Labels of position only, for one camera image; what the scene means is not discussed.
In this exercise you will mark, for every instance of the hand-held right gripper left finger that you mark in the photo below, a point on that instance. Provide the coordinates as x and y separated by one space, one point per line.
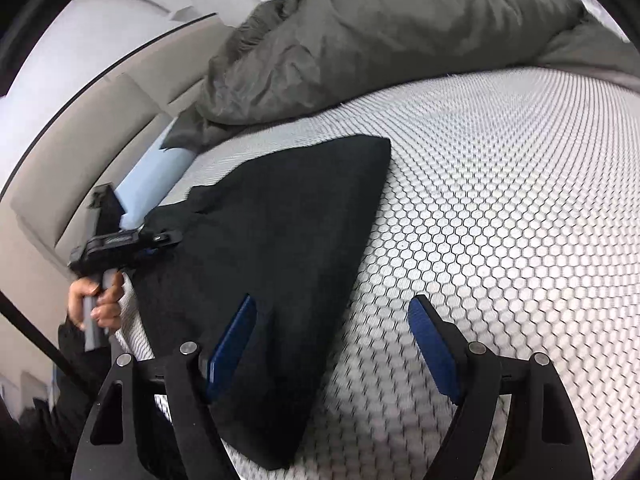
232 350

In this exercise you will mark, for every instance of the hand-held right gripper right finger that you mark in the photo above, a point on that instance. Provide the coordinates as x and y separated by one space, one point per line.
432 350

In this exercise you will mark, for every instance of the black pants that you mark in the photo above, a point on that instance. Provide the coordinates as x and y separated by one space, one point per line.
290 235

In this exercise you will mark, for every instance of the person's left forearm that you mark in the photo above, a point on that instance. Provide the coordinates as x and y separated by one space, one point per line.
75 360

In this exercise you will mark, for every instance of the person's left hand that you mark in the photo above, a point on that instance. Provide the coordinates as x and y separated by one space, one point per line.
109 310

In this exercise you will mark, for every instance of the light blue pillow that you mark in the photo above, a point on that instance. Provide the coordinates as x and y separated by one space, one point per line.
155 175

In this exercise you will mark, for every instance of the beige padded headboard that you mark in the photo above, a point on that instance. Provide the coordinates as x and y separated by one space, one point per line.
90 135

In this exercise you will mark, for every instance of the honeycomb pattern bed sheet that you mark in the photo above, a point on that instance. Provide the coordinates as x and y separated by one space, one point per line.
500 235

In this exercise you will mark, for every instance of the grey duvet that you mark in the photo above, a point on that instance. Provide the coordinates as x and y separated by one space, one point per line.
400 25

